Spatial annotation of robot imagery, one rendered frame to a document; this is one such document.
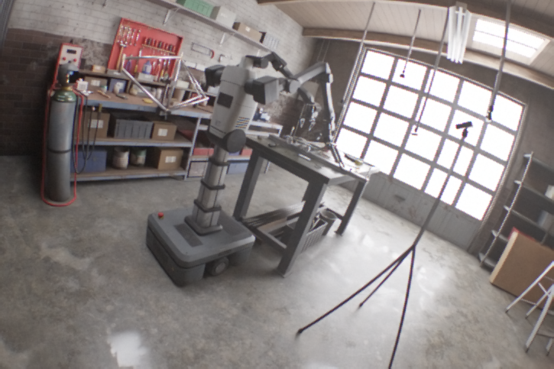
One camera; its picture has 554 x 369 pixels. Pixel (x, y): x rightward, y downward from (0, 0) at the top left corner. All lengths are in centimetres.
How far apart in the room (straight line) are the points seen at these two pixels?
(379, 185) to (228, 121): 385
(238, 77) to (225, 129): 30
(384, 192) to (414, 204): 62
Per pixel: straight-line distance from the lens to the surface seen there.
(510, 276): 432
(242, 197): 206
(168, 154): 286
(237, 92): 139
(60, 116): 207
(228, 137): 141
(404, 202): 484
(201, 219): 167
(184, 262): 150
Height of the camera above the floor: 123
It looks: 14 degrees down
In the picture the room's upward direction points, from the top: 19 degrees clockwise
